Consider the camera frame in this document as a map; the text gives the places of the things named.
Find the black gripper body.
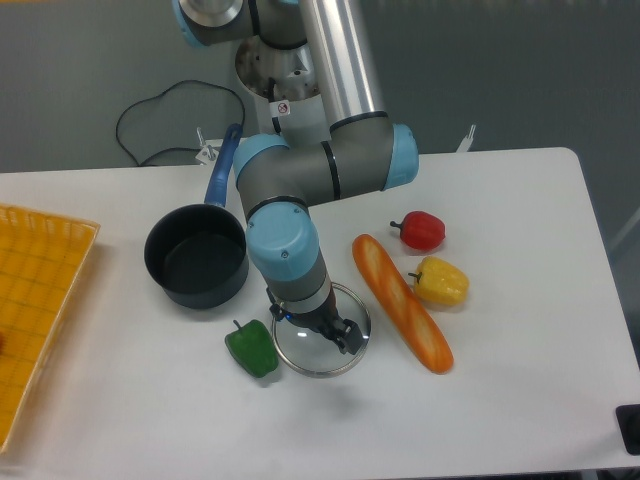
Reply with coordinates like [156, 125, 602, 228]
[267, 287, 344, 334]

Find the long orange baguette bread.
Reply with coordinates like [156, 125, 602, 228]
[352, 234, 454, 374]

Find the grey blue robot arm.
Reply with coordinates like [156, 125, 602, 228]
[173, 1, 419, 354]

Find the glass pot lid blue knob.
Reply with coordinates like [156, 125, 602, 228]
[271, 282, 372, 378]

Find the green bell pepper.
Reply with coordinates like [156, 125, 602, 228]
[224, 319, 279, 378]

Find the yellow bell pepper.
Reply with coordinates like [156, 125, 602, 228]
[409, 256, 470, 306]

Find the red bell pepper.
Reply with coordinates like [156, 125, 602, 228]
[389, 211, 446, 251]

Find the black object at table corner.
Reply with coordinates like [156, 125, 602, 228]
[615, 404, 640, 456]

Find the yellow plastic basket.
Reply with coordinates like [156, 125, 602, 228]
[1, 204, 100, 452]

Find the dark saucepan blue handle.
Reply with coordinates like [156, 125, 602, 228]
[144, 123, 249, 310]

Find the black cable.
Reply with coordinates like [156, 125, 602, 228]
[115, 79, 247, 167]

